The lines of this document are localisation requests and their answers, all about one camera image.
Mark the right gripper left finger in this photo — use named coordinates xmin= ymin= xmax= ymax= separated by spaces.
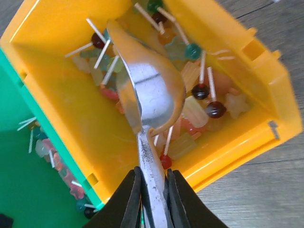
xmin=84 ymin=166 xmax=141 ymax=228

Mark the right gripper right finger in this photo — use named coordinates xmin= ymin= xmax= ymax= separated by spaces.
xmin=167 ymin=169 xmax=227 ymax=228

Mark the green candy bin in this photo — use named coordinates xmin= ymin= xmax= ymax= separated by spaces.
xmin=0 ymin=46 xmax=105 ymax=228

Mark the orange candy bin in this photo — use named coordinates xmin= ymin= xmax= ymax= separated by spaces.
xmin=0 ymin=0 xmax=302 ymax=204

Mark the metal scoop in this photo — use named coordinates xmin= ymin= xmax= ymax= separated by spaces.
xmin=106 ymin=19 xmax=186 ymax=228

